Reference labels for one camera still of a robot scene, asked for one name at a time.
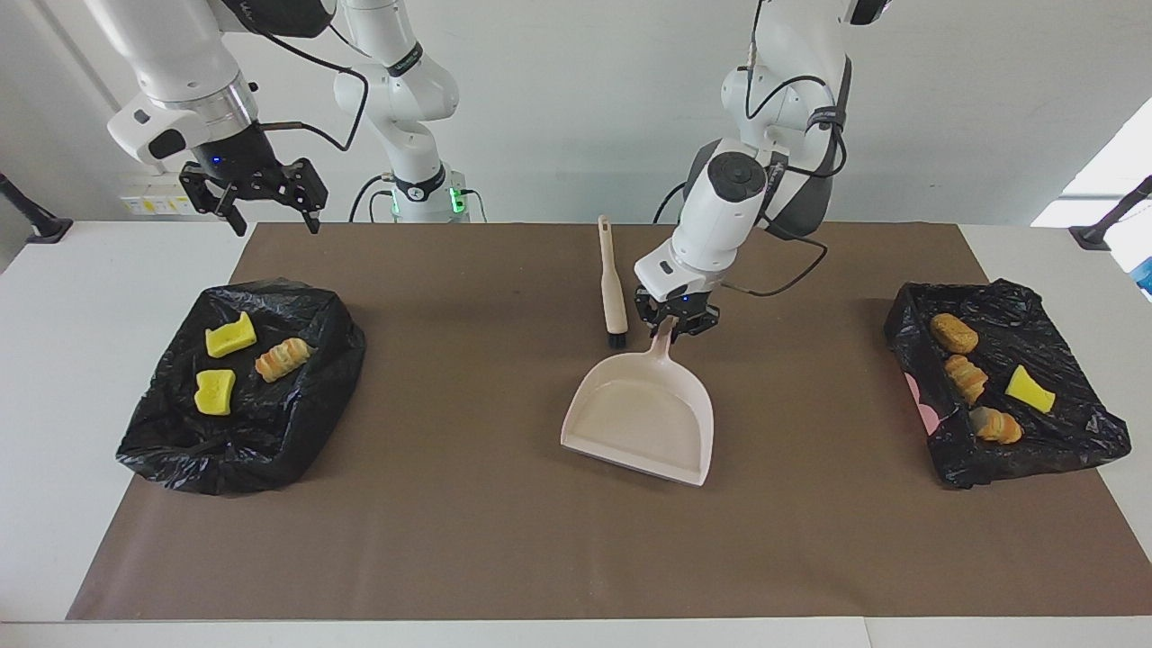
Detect black plastic trash bag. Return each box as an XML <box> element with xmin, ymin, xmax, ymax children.
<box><xmin>884</xmin><ymin>278</ymin><xmax>1132</xmax><ymax>490</ymax></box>
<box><xmin>115</xmin><ymin>278</ymin><xmax>367</xmax><ymax>496</ymax></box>

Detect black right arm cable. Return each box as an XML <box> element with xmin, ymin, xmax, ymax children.
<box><xmin>220</xmin><ymin>0</ymin><xmax>371</xmax><ymax>154</ymax></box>

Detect yellow sponge piece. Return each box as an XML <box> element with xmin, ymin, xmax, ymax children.
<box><xmin>194</xmin><ymin>369</ymin><xmax>237</xmax><ymax>417</ymax></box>
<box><xmin>205</xmin><ymin>312</ymin><xmax>257</xmax><ymax>359</ymax></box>

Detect beige plastic dustpan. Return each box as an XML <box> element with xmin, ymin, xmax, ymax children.
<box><xmin>560</xmin><ymin>315</ymin><xmax>716</xmax><ymax>488</ymax></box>

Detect white wall outlet strip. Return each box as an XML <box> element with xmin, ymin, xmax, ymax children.
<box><xmin>120</xmin><ymin>184</ymin><xmax>194</xmax><ymax>217</ymax></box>

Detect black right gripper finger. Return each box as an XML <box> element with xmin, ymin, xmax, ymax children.
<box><xmin>178</xmin><ymin>163</ymin><xmax>249</xmax><ymax>238</ymax></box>
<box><xmin>277</xmin><ymin>158</ymin><xmax>328</xmax><ymax>235</ymax></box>

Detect small yellow sponge wedge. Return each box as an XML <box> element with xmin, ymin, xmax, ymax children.
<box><xmin>1005</xmin><ymin>364</ymin><xmax>1057</xmax><ymax>415</ymax></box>

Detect pale beige sponge chunk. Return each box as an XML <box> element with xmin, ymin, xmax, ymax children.
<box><xmin>255</xmin><ymin>337</ymin><xmax>314</xmax><ymax>383</ymax></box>
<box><xmin>970</xmin><ymin>406</ymin><xmax>1025</xmax><ymax>446</ymax></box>
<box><xmin>945</xmin><ymin>355</ymin><xmax>989</xmax><ymax>404</ymax></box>

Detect brown foam cylinder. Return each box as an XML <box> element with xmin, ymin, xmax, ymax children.
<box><xmin>930</xmin><ymin>312</ymin><xmax>980</xmax><ymax>355</ymax></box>

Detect pink plastic bin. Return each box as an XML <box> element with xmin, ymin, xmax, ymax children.
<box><xmin>903</xmin><ymin>371</ymin><xmax>941</xmax><ymax>435</ymax></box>

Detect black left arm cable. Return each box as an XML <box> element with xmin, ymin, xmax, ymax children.
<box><xmin>720</xmin><ymin>0</ymin><xmax>851</xmax><ymax>298</ymax></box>

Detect beige brush with black bristles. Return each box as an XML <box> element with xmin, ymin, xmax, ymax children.
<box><xmin>598</xmin><ymin>215</ymin><xmax>629</xmax><ymax>350</ymax></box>

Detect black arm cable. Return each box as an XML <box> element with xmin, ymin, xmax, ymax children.
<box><xmin>720</xmin><ymin>0</ymin><xmax>851</xmax><ymax>298</ymax></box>
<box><xmin>220</xmin><ymin>0</ymin><xmax>371</xmax><ymax>154</ymax></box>

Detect black camera stand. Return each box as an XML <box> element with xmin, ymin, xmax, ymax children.
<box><xmin>1068</xmin><ymin>175</ymin><xmax>1152</xmax><ymax>252</ymax></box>
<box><xmin>0</xmin><ymin>171</ymin><xmax>75</xmax><ymax>246</ymax></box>

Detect brown table mat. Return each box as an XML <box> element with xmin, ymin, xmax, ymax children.
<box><xmin>65</xmin><ymin>221</ymin><xmax>1152</xmax><ymax>622</ymax></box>

